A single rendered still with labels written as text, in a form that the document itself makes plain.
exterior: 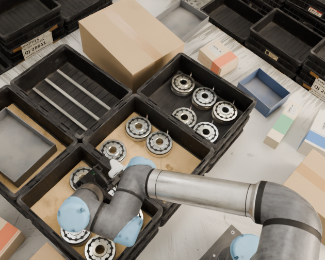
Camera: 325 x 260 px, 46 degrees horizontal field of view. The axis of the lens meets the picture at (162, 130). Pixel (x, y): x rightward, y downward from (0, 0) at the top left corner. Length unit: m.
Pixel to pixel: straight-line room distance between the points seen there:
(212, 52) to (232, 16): 1.03
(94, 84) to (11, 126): 0.38
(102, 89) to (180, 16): 0.73
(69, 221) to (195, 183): 0.30
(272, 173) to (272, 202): 0.88
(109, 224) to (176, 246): 0.63
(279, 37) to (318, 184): 1.37
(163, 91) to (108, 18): 0.45
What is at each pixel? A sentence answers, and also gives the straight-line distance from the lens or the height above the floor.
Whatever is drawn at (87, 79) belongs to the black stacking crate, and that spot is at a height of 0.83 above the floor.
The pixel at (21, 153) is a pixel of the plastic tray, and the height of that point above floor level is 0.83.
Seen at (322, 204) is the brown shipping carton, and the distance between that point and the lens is 1.55.
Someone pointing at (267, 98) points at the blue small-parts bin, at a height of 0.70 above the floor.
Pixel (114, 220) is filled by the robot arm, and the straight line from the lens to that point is 0.93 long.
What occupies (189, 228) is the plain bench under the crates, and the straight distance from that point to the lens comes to 1.54.
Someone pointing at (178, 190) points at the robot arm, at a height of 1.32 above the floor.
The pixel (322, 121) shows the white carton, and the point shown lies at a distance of 1.83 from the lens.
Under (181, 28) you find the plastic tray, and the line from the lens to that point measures 2.14.
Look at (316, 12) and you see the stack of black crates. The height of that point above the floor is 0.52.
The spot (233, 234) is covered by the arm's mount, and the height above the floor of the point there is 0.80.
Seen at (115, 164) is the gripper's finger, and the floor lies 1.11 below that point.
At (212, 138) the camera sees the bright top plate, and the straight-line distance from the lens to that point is 1.54.
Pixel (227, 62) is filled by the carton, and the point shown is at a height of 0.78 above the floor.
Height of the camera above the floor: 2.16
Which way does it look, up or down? 58 degrees down
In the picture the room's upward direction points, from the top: 7 degrees clockwise
